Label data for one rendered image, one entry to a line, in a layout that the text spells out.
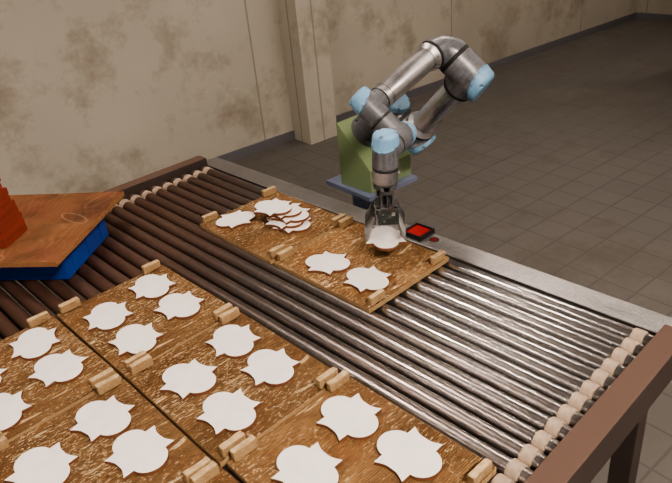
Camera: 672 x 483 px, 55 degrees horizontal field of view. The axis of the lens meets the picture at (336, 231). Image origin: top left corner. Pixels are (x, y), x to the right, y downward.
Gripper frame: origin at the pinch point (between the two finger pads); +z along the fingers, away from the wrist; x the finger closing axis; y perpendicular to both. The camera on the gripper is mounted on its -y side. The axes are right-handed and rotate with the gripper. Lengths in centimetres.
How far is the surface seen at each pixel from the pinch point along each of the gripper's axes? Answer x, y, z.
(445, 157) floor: 77, -297, 109
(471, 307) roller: 20.2, 31.6, 4.2
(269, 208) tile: -37.3, -27.4, 2.3
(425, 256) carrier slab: 11.7, 5.7, 3.9
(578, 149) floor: 177, -287, 104
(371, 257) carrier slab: -4.5, 3.3, 4.8
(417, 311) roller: 5.7, 31.0, 5.1
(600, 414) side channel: 36, 77, -2
